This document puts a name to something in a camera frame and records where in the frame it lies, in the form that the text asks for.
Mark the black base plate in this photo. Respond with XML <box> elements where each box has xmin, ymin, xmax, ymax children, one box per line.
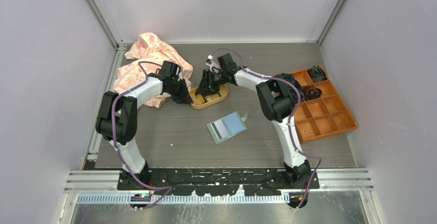
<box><xmin>117</xmin><ymin>167</ymin><xmax>320</xmax><ymax>198</ymax></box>

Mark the orange compartment organizer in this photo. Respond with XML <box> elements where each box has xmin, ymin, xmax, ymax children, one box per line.
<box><xmin>292</xmin><ymin>66</ymin><xmax>359</xmax><ymax>143</ymax></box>

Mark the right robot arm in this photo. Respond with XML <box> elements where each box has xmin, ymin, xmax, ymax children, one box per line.
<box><xmin>196</xmin><ymin>54</ymin><xmax>314</xmax><ymax>188</ymax></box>

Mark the dark rolled item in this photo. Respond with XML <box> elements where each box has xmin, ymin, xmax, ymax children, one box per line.
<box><xmin>294</xmin><ymin>82</ymin><xmax>305</xmax><ymax>102</ymax></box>
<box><xmin>304</xmin><ymin>87</ymin><xmax>323</xmax><ymax>100</ymax></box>
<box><xmin>308</xmin><ymin>65</ymin><xmax>327</xmax><ymax>82</ymax></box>
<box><xmin>281</xmin><ymin>73</ymin><xmax>298</xmax><ymax>85</ymax></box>

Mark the green card holder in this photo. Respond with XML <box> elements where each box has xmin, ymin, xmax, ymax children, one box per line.
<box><xmin>207</xmin><ymin>112</ymin><xmax>248</xmax><ymax>144</ymax></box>

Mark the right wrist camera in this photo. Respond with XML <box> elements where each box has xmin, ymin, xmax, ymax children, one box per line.
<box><xmin>206</xmin><ymin>55</ymin><xmax>221</xmax><ymax>72</ymax></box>

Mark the yellow oval tray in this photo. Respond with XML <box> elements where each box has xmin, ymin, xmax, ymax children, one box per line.
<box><xmin>189</xmin><ymin>84</ymin><xmax>228</xmax><ymax>110</ymax></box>

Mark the pink patterned cloth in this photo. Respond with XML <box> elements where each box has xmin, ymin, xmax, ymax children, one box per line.
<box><xmin>112</xmin><ymin>32</ymin><xmax>193</xmax><ymax>108</ymax></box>

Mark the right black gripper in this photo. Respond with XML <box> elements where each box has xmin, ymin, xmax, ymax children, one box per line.
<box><xmin>195</xmin><ymin>70</ymin><xmax>227</xmax><ymax>98</ymax></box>

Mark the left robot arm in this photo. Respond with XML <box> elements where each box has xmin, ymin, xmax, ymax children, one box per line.
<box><xmin>95</xmin><ymin>61</ymin><xmax>192</xmax><ymax>189</ymax></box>

